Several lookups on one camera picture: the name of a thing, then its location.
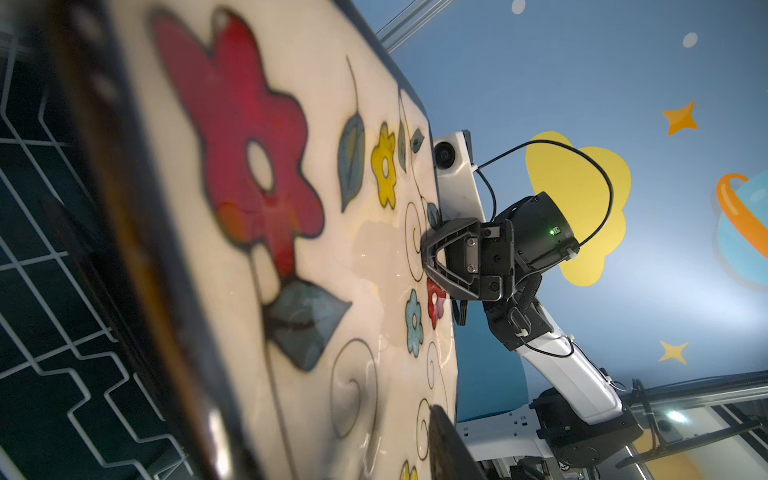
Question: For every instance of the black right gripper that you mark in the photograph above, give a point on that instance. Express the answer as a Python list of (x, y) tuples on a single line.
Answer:
[(486, 250)]

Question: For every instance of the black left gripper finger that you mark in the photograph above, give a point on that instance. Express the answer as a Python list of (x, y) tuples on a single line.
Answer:
[(449, 457)]

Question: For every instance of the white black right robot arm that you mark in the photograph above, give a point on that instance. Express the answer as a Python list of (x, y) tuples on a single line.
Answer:
[(581, 420)]

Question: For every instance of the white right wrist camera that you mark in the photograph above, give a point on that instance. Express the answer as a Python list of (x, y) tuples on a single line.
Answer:
[(457, 189)]

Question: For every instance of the aluminium frame right post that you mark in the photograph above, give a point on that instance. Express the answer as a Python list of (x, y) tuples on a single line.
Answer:
[(409, 21)]

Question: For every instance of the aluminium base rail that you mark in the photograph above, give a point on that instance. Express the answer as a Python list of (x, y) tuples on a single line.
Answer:
[(713, 428)]

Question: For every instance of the white wire dish rack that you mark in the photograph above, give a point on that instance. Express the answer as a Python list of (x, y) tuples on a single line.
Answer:
[(77, 398)]

